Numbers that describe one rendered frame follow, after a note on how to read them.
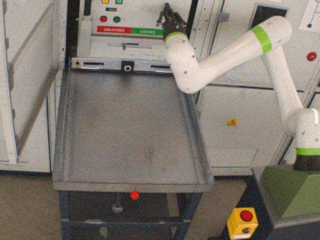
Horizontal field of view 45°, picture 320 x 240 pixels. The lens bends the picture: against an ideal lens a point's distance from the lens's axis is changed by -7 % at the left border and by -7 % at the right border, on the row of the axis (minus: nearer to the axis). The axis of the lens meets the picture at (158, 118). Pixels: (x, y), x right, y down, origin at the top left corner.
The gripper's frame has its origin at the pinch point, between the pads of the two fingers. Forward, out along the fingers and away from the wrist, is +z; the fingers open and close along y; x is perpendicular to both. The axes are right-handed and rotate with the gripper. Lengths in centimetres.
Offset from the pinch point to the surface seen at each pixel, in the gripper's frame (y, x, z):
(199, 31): 17.8, -12.1, 3.6
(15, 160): -60, -36, -57
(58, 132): -44, -38, -39
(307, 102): 93, -52, 3
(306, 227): 62, -55, -78
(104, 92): -24.6, -38.2, -13.2
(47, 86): -51, -39, -9
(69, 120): -40, -38, -32
